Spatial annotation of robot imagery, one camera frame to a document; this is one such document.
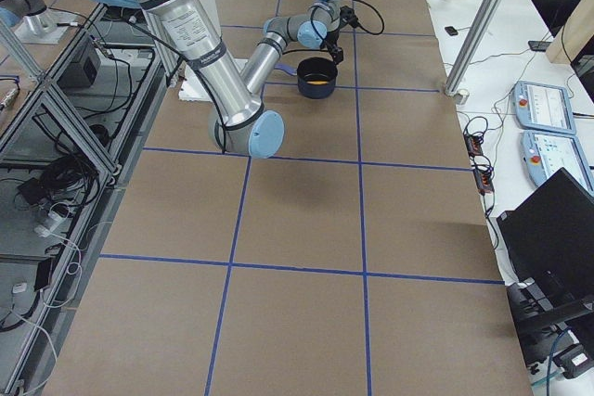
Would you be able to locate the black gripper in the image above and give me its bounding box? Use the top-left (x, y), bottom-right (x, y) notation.
top-left (324, 29), bottom-right (344, 64)

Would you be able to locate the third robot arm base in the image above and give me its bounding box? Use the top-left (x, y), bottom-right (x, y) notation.
top-left (1, 0), bottom-right (74, 45)

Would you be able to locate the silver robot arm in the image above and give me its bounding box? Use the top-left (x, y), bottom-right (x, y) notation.
top-left (94, 0), bottom-right (340, 159)

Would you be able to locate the dark blue pot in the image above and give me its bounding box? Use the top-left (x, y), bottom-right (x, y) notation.
top-left (275, 57), bottom-right (338, 99)

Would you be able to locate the black phone on table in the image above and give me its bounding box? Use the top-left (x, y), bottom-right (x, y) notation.
top-left (445, 26), bottom-right (458, 36)

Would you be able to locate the far blue teach pendant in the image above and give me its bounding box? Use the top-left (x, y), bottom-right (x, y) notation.
top-left (510, 81), bottom-right (576, 135)

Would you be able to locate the blue teach pendant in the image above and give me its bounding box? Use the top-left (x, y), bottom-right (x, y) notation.
top-left (521, 130), bottom-right (593, 194)
top-left (510, 81), bottom-right (576, 135)

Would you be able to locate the near blue teach pendant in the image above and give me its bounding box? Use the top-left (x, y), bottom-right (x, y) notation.
top-left (521, 130), bottom-right (593, 194)

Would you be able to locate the black laptop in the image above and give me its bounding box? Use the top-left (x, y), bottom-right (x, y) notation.
top-left (496, 167), bottom-right (594, 295)

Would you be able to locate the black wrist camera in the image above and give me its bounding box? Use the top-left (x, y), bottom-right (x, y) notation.
top-left (339, 6), bottom-right (361, 30)

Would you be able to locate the aluminium frame post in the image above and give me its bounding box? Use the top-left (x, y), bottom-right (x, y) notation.
top-left (444, 0), bottom-right (502, 96)

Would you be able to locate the aluminium side frame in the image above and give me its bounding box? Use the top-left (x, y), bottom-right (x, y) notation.
top-left (1, 6), bottom-right (180, 395)

